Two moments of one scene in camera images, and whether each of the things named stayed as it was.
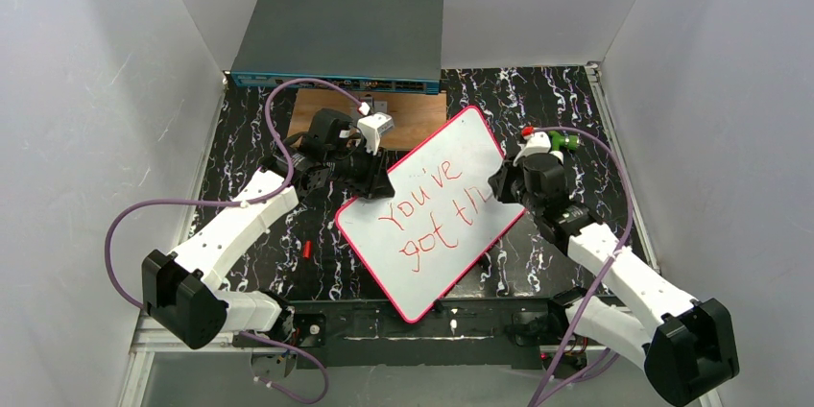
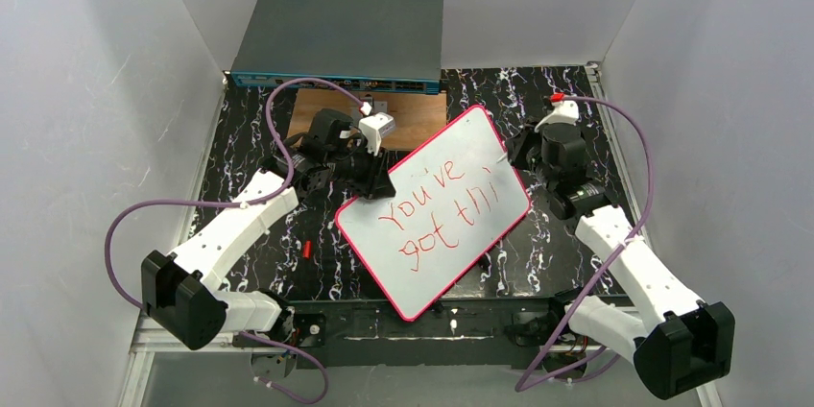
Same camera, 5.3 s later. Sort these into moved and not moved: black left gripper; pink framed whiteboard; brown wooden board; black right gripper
Moved: black right gripper
Not moved: brown wooden board; pink framed whiteboard; black left gripper
